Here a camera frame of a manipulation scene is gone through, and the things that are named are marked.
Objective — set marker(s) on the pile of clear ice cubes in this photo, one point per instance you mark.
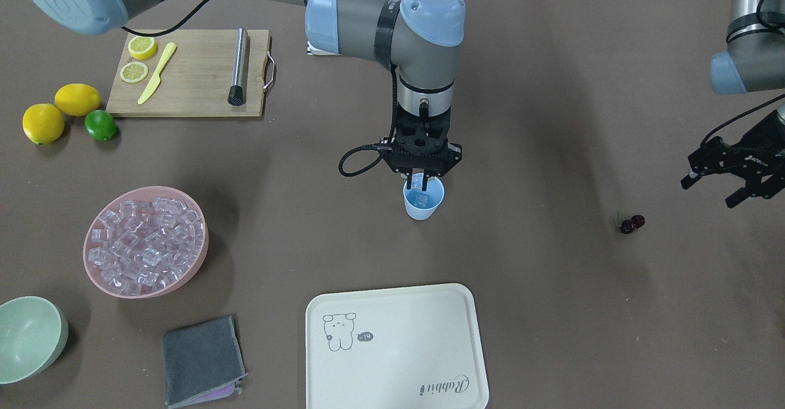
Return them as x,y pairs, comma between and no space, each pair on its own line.
147,243

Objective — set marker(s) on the mint green bowl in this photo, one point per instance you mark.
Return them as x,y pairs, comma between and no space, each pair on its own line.
34,332

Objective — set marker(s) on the grey silver left robot arm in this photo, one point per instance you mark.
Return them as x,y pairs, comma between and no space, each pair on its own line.
752,61

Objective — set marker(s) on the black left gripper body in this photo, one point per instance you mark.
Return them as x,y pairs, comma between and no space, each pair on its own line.
753,159

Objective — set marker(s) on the upper lemon slice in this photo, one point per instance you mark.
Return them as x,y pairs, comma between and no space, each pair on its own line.
142,47

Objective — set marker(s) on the yellow plastic knife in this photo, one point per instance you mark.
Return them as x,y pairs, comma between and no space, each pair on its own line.
155,79

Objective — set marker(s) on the bamboo cutting board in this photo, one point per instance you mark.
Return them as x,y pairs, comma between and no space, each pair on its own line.
197,79

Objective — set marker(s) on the dark red cherries pair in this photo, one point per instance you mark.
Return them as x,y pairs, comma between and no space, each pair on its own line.
627,224

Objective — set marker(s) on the pink bowl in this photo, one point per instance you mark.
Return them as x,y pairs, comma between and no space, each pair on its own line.
101,277

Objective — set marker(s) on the light blue plastic cup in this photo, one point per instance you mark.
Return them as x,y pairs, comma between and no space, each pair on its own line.
436,193

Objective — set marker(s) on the clear ice cube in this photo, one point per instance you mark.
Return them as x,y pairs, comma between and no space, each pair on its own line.
418,198

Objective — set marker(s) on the grey silver right robot arm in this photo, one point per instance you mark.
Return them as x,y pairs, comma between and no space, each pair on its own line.
416,40

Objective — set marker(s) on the yellow lemon near board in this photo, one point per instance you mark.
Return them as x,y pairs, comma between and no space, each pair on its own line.
77,100

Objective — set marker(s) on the lemon slice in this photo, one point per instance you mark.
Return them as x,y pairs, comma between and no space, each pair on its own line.
142,47
133,72

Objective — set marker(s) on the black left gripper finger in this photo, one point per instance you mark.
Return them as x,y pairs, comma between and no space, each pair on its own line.
690,180
750,188

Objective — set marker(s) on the green lime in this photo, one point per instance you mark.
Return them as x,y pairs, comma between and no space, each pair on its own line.
100,125

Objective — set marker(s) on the grey folded cloth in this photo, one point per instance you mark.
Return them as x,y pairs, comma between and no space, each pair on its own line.
202,362

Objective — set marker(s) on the lower lemon slice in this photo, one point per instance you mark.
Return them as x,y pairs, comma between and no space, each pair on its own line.
133,72

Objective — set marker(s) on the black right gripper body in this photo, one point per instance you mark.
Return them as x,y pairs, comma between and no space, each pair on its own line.
454,154

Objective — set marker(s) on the steel muddler black tip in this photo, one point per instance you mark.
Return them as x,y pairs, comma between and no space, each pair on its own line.
237,90

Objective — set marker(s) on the cream rabbit tray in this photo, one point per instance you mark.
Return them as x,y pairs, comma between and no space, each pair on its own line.
403,347

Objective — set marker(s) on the yellow lemon outer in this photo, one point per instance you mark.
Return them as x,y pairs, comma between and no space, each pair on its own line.
43,123

